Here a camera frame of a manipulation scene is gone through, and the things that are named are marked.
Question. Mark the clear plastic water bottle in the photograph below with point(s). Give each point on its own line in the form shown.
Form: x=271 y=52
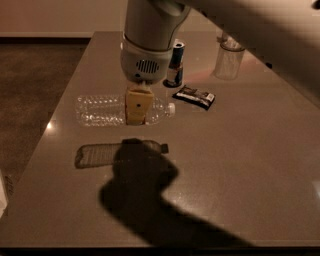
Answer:
x=109 y=111

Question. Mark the blue silver drink can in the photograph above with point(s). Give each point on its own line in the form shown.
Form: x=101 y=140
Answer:
x=175 y=69

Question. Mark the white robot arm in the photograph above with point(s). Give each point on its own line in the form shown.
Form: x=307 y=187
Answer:
x=284 y=35

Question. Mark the white object at left edge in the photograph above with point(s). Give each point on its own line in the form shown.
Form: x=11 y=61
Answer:
x=3 y=195

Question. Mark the clear cup with utensils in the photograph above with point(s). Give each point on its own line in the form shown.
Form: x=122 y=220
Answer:
x=228 y=43

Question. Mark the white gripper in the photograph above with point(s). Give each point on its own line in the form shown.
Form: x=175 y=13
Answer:
x=145 y=65

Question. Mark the black snack bar wrapper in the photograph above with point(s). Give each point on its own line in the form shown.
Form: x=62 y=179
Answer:
x=195 y=96

